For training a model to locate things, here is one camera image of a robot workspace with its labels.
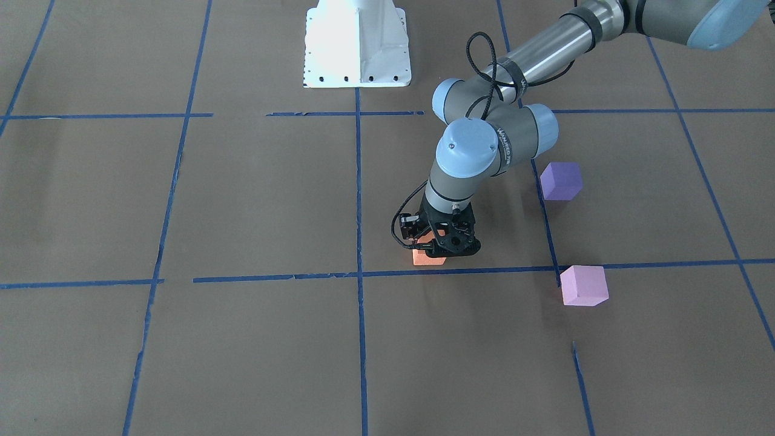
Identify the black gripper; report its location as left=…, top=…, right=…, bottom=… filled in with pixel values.
left=404, top=199, right=481, bottom=257

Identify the orange foam cube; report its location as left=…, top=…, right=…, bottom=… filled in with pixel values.
left=412, top=231, right=447, bottom=266

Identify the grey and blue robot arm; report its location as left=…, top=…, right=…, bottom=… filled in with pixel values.
left=391, top=1, right=768, bottom=259

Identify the purple foam cube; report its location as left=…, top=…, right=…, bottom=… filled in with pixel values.
left=539, top=161, right=584, bottom=201

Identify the pink foam cube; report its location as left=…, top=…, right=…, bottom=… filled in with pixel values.
left=560, top=265, right=610, bottom=307

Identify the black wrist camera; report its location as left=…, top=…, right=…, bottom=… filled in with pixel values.
left=398, top=213, right=427, bottom=245

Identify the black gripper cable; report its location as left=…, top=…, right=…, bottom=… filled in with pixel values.
left=391, top=31, right=576, bottom=249

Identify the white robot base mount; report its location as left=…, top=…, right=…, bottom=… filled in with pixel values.
left=303, top=1, right=412, bottom=88

